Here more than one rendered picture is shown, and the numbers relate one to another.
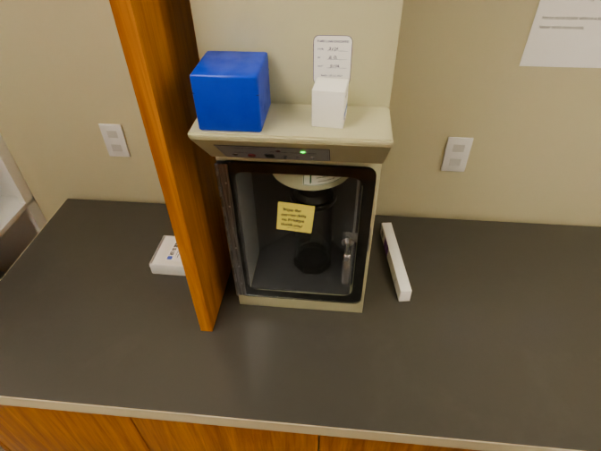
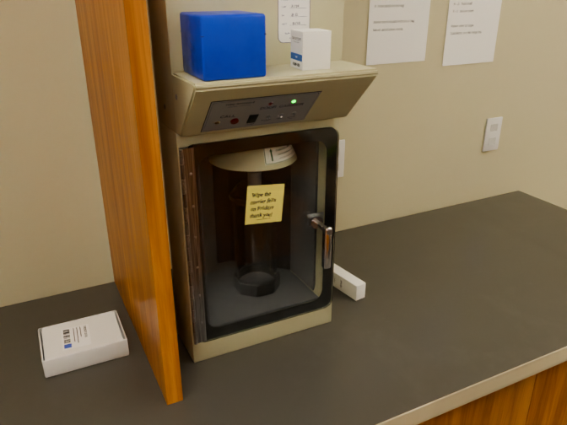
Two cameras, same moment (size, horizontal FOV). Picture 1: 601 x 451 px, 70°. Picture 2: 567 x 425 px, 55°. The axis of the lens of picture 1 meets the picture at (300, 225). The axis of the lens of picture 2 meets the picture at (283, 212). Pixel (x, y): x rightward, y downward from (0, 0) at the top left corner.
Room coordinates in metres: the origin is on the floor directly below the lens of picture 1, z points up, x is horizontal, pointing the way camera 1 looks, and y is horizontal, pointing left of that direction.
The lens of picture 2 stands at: (-0.12, 0.49, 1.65)
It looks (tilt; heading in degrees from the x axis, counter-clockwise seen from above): 23 degrees down; 327
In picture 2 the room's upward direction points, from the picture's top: straight up
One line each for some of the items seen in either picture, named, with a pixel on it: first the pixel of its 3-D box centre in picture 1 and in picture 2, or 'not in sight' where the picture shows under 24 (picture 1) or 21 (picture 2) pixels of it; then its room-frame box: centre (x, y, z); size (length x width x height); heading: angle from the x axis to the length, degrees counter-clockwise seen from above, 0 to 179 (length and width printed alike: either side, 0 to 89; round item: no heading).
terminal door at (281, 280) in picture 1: (298, 241); (267, 236); (0.69, 0.01, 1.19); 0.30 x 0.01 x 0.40; 83
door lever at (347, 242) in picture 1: (346, 261); (322, 243); (0.65, -0.10, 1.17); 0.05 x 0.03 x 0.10; 173
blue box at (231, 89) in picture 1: (233, 90); (223, 44); (0.65, 0.10, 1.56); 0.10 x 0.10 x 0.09; 84
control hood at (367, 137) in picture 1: (292, 146); (277, 101); (0.64, 0.01, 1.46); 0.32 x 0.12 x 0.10; 84
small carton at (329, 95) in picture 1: (330, 102); (310, 49); (0.64, -0.05, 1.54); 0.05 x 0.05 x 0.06; 79
